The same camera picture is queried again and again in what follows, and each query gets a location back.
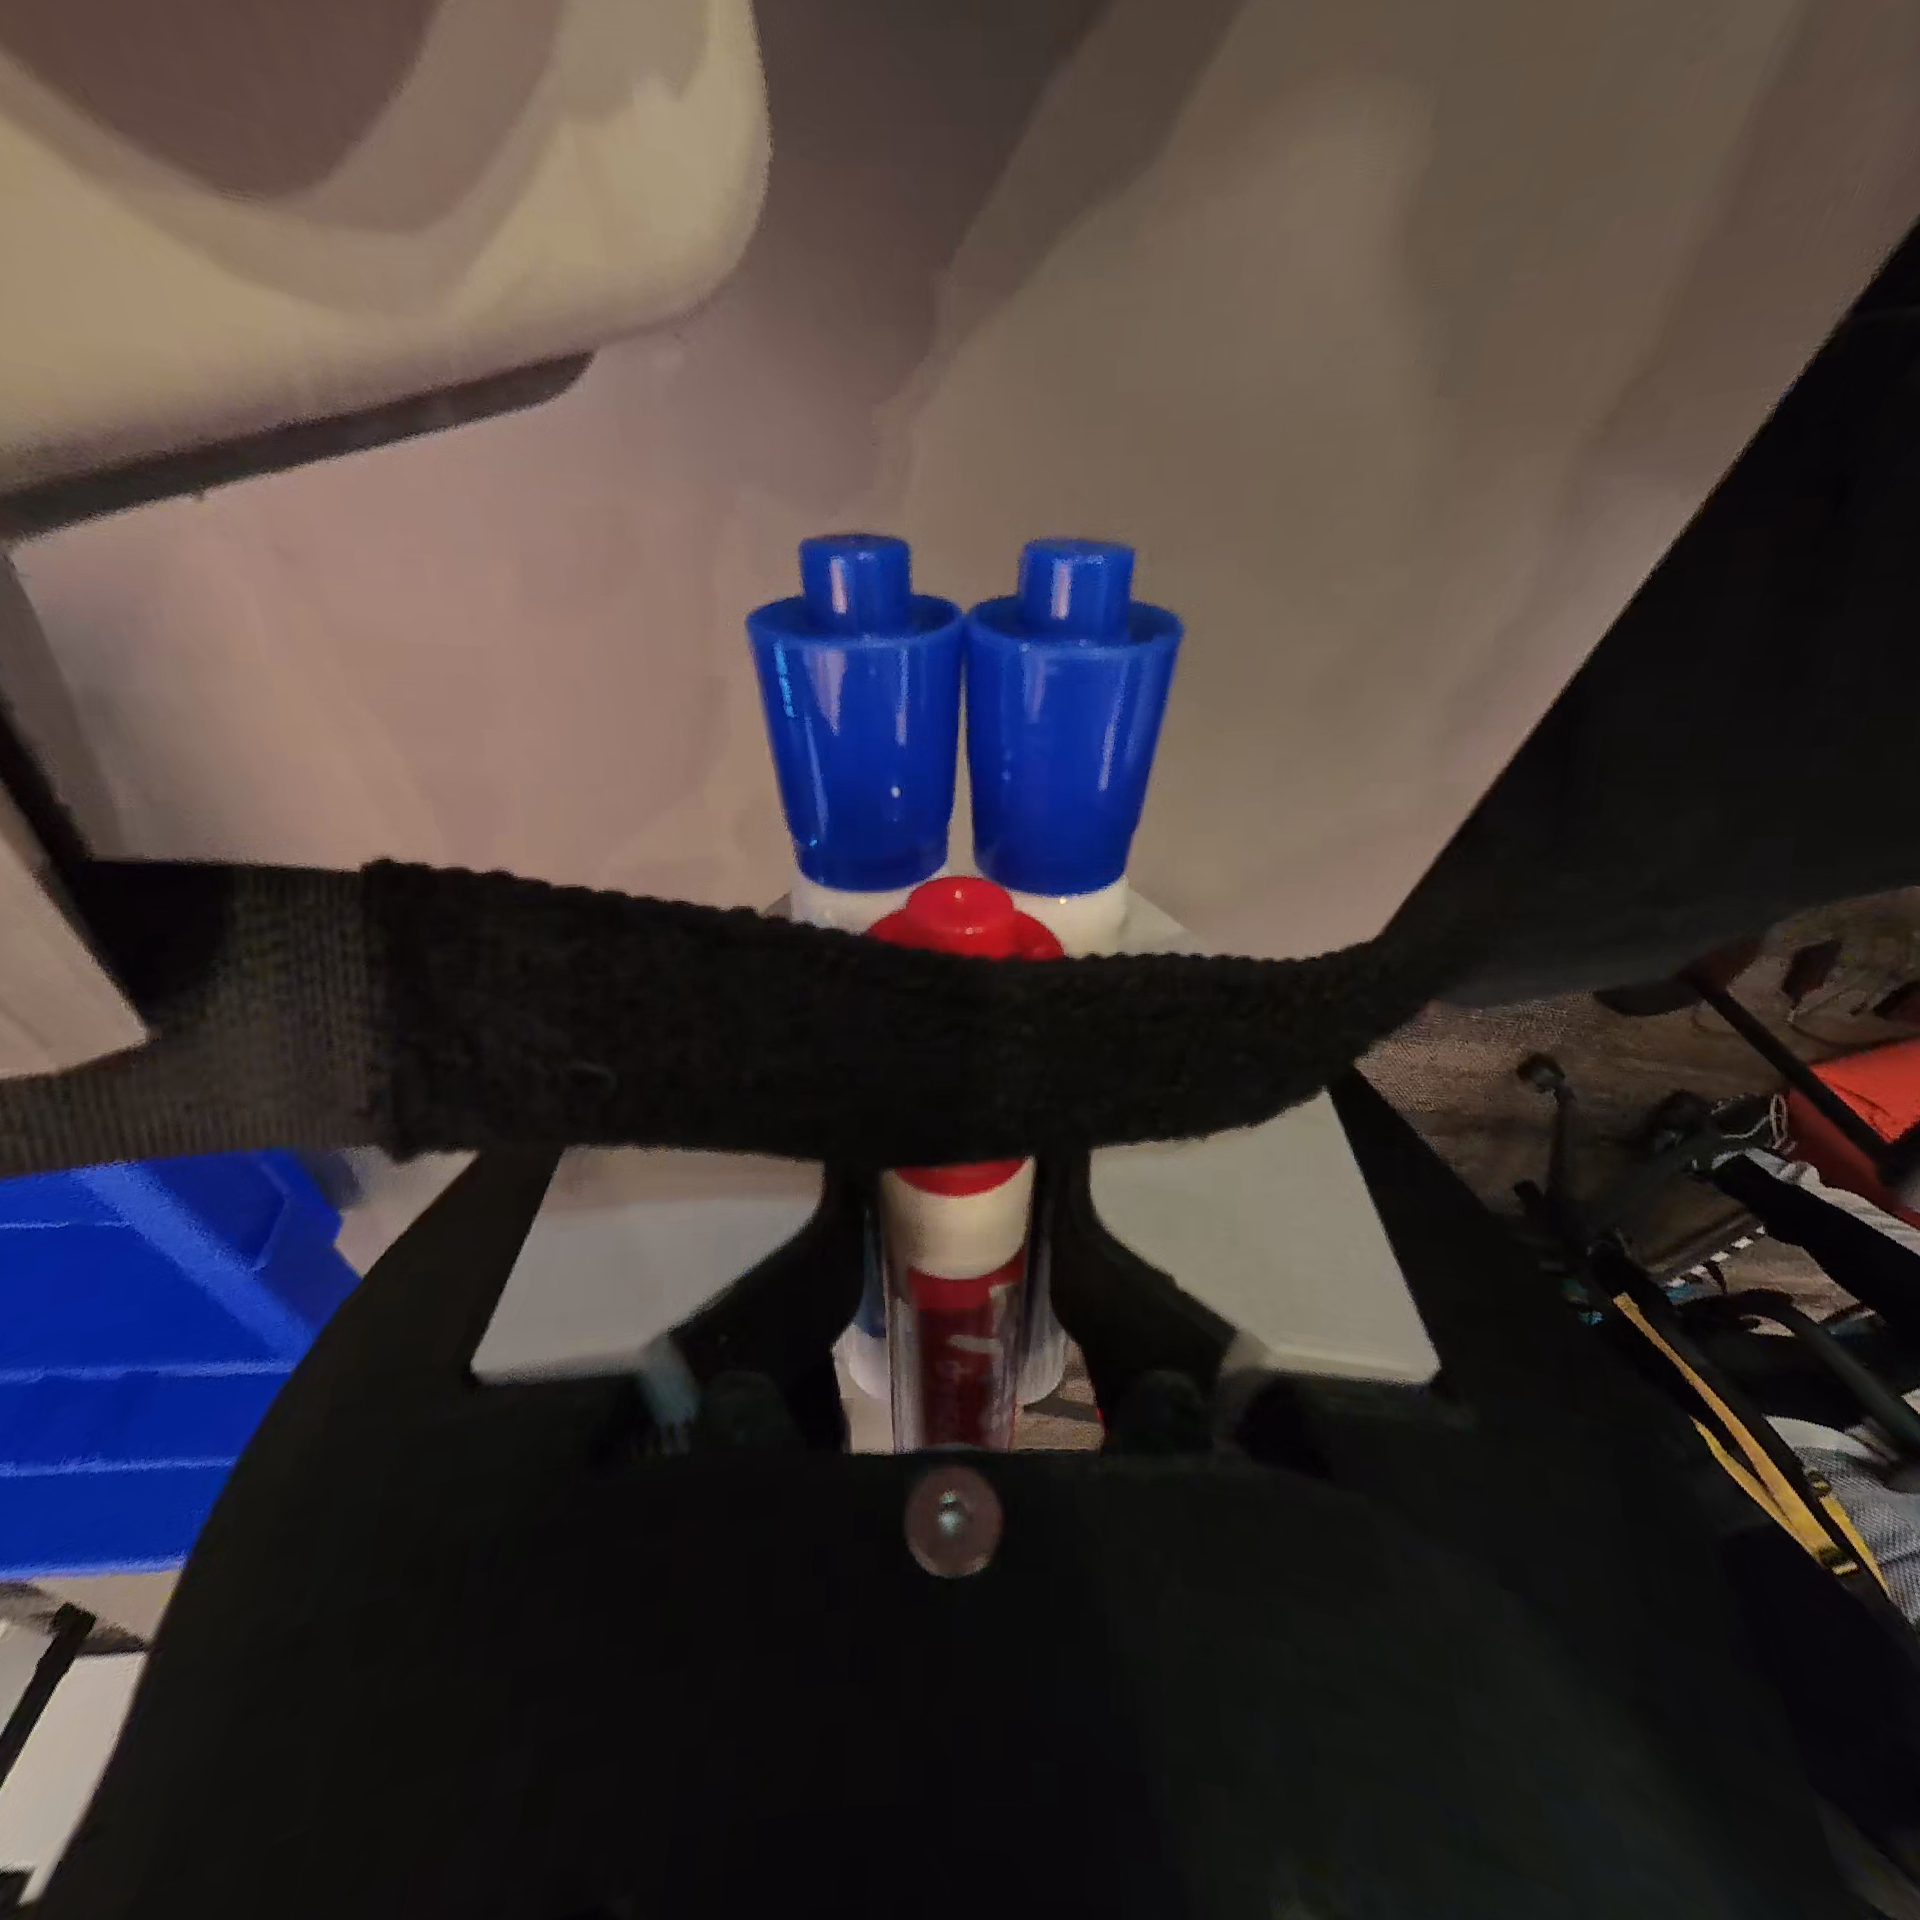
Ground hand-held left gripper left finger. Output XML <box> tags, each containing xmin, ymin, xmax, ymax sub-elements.
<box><xmin>471</xmin><ymin>893</ymin><xmax>878</xmax><ymax>1420</ymax></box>

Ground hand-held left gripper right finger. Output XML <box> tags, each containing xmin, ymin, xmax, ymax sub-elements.
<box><xmin>1039</xmin><ymin>903</ymin><xmax>1448</xmax><ymax>1423</ymax></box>

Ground black velcro strap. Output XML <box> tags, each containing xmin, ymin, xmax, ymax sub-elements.
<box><xmin>0</xmin><ymin>707</ymin><xmax>1502</xmax><ymax>1188</ymax></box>

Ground red capped white marker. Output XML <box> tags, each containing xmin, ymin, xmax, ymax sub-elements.
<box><xmin>865</xmin><ymin>878</ymin><xmax>1069</xmax><ymax>1453</ymax></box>

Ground blue capped white marker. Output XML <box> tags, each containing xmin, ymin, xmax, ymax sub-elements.
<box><xmin>962</xmin><ymin>535</ymin><xmax>1187</xmax><ymax>963</ymax></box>
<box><xmin>744</xmin><ymin>533</ymin><xmax>968</xmax><ymax>1401</ymax></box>

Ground blue plastic bin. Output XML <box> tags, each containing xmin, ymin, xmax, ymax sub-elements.
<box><xmin>0</xmin><ymin>1145</ymin><xmax>365</xmax><ymax>1581</ymax></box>

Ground orange bag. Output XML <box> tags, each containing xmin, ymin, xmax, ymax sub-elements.
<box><xmin>1794</xmin><ymin>1038</ymin><xmax>1920</xmax><ymax>1197</ymax></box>

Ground white rounded casing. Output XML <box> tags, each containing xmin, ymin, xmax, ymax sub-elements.
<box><xmin>0</xmin><ymin>0</ymin><xmax>778</xmax><ymax>503</ymax></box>

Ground yellow and black strap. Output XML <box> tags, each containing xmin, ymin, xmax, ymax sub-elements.
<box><xmin>1612</xmin><ymin>1286</ymin><xmax>1894</xmax><ymax>1599</ymax></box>

